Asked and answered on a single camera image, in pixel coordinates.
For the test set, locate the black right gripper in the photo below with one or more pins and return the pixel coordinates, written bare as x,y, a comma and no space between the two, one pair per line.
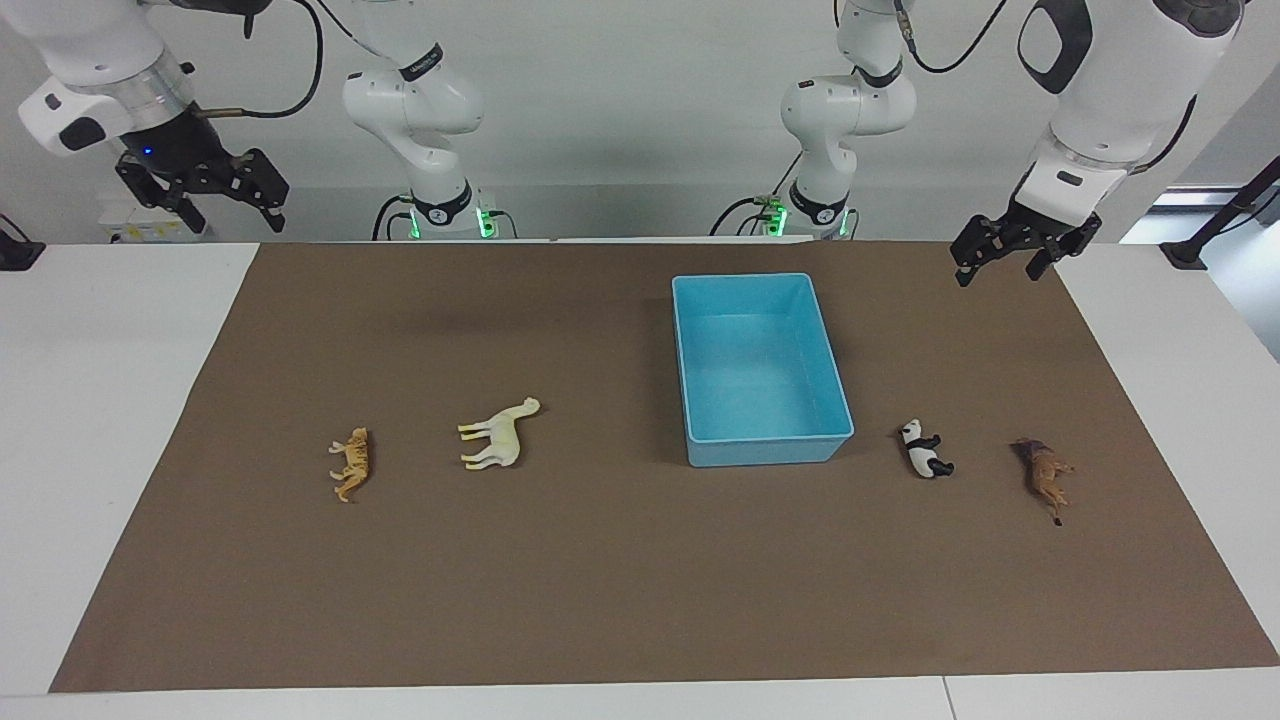
185,150

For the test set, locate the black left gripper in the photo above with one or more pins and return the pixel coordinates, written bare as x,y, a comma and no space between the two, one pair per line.
1040,232

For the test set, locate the black white panda toy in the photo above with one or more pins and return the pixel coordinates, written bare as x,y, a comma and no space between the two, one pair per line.
925,452

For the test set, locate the brown lion toy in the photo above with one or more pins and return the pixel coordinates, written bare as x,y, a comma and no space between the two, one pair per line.
1045,475

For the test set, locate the orange tiger toy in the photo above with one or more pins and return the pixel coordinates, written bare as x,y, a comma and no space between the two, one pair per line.
353,462

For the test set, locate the cream horse toy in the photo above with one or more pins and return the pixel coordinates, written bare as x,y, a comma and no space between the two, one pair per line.
502,435

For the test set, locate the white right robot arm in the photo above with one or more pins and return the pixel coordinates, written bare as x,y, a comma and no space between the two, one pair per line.
420,100

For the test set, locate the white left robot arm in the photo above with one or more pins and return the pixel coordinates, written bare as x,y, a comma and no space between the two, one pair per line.
850,110

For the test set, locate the light blue storage box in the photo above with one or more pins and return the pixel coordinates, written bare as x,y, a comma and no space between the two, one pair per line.
760,450

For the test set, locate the black table clamp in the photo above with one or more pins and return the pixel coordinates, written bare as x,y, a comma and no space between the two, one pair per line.
18,252

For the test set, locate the brown table mat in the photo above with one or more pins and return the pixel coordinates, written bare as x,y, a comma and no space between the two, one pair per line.
600,580

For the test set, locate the black camera stand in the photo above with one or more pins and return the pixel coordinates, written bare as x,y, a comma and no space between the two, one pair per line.
1215,218

